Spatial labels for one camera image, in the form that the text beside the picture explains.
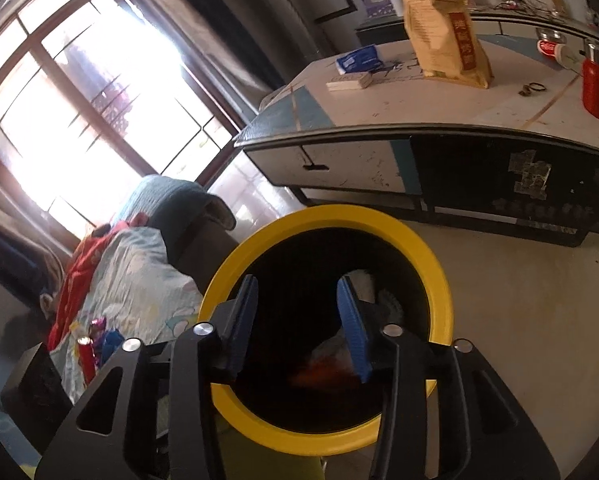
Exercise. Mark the red lighter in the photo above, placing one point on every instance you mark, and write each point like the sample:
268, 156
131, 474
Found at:
86, 362

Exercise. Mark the black and white TV cabinet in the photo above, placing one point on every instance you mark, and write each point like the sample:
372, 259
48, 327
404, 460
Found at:
379, 27

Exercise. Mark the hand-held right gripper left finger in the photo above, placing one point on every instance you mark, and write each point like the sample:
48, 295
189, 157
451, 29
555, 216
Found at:
242, 330

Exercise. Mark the dark curtain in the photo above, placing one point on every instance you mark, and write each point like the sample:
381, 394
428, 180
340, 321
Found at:
9, 260

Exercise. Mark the red and white can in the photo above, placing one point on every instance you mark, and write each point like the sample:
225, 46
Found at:
547, 50

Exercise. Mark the white pleated paper cup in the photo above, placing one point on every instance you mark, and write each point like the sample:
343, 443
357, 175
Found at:
390, 307

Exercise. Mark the white and blue coffee table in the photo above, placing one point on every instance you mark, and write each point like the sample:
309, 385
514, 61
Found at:
379, 105

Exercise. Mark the tan paper pouch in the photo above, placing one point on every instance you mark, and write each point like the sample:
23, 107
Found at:
439, 35

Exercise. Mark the yellow trash bin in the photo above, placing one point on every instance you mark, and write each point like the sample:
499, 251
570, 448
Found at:
329, 215

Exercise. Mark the purple box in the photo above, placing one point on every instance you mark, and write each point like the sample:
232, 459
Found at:
379, 10

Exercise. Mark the light blue printed blanket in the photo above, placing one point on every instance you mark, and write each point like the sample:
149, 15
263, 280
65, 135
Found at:
129, 280

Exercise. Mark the small white box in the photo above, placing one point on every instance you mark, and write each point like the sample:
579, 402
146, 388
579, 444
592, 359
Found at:
349, 81

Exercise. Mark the white plastic wrapper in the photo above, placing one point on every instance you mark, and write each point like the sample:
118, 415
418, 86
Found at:
329, 349

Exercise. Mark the blue tissue packet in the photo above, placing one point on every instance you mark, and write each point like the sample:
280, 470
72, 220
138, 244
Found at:
359, 57

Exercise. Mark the red bottle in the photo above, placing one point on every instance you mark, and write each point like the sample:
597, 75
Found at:
595, 90

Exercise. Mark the grey curtain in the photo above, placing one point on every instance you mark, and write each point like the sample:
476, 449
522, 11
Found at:
214, 20

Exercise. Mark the brown framed window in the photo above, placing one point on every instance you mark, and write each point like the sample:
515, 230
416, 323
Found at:
79, 85

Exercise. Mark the red patterned cloth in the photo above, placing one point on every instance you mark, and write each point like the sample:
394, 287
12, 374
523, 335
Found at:
79, 270

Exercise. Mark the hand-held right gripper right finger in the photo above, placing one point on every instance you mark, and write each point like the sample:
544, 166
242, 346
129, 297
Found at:
354, 330

